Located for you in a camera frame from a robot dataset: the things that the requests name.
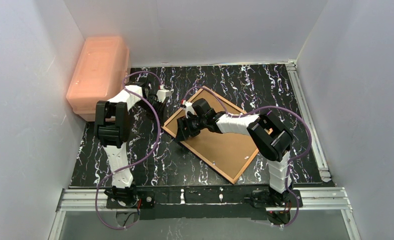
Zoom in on brown fibreboard backing board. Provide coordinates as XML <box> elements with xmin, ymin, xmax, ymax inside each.
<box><xmin>166</xmin><ymin>90</ymin><xmax>260</xmax><ymax>181</ymax></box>

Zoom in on wooden picture frame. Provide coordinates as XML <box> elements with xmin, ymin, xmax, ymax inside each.
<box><xmin>162</xmin><ymin>86</ymin><xmax>274</xmax><ymax>185</ymax></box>

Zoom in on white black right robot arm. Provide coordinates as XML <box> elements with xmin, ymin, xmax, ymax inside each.
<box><xmin>175</xmin><ymin>98</ymin><xmax>293</xmax><ymax>194</ymax></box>

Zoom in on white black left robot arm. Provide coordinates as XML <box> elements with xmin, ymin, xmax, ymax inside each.
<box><xmin>94</xmin><ymin>82</ymin><xmax>172</xmax><ymax>189</ymax></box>

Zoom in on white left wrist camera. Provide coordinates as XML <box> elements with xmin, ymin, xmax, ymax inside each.
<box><xmin>156</xmin><ymin>89</ymin><xmax>173</xmax><ymax>103</ymax></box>

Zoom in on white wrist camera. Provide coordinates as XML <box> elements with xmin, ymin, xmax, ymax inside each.
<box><xmin>180</xmin><ymin>101</ymin><xmax>195</xmax><ymax>118</ymax></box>
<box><xmin>156</xmin><ymin>89</ymin><xmax>173</xmax><ymax>103</ymax></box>

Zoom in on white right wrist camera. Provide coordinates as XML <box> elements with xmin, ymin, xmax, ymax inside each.
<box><xmin>180</xmin><ymin>101</ymin><xmax>195</xmax><ymax>118</ymax></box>

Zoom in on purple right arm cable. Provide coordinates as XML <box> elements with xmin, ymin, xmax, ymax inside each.
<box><xmin>183</xmin><ymin>86</ymin><xmax>313</xmax><ymax>227</ymax></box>

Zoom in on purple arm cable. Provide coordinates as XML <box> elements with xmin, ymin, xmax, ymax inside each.
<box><xmin>183</xmin><ymin>86</ymin><xmax>313</xmax><ymax>227</ymax></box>
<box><xmin>94</xmin><ymin>70</ymin><xmax>166</xmax><ymax>230</ymax></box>

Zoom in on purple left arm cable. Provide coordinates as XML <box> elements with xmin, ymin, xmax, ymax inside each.
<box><xmin>94</xmin><ymin>70</ymin><xmax>166</xmax><ymax>230</ymax></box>

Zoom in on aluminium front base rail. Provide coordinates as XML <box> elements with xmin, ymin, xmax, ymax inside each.
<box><xmin>49</xmin><ymin>185</ymin><xmax>360</xmax><ymax>240</ymax></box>

